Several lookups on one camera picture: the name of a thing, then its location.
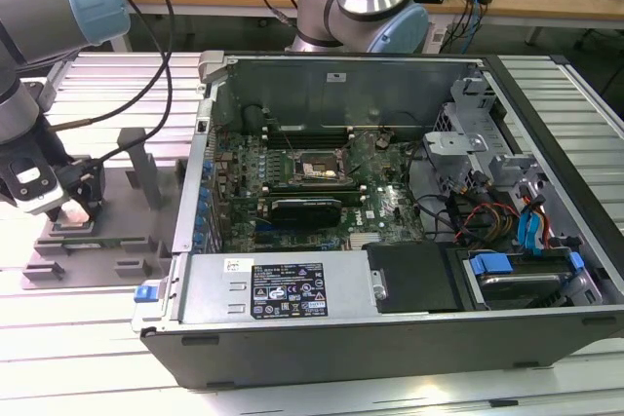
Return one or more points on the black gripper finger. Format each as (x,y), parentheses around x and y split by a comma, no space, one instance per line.
(90,182)
(54,215)

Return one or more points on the silver CPU green substrate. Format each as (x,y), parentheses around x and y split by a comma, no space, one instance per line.
(73,215)

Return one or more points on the thin metal locking lever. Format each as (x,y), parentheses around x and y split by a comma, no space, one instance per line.
(288,144)

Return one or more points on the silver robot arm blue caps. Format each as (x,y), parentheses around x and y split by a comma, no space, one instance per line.
(29,11)

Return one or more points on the CPU socket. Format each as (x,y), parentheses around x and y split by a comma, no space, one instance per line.
(317,165)

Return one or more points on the grey plastic parts rack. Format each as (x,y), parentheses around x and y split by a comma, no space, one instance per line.
(127,201)

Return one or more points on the blue case latch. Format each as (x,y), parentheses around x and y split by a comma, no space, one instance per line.
(146,292)

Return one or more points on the silver power supply with label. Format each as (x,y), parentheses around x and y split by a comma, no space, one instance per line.
(205,289)

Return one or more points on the black graphics card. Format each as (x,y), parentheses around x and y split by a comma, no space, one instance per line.
(304,215)

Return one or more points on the silver finned heat sink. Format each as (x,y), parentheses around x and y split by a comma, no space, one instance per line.
(364,240)

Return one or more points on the round coin cell battery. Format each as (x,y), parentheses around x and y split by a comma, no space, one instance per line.
(383,140)

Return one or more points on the green motherboard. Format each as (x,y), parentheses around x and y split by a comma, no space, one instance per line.
(390,201)

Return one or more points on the open black PC case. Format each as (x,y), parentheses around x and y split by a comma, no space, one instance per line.
(341,352)

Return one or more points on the black plastic drive cover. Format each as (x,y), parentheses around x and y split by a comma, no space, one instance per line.
(414,279)

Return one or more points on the grey metal drive cage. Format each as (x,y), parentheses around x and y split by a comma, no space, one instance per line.
(453,143)

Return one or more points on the hard disk in blue carrier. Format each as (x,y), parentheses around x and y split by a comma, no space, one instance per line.
(517,287)

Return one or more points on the white wrist camera black mount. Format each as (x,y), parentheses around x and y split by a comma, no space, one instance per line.
(39,197)

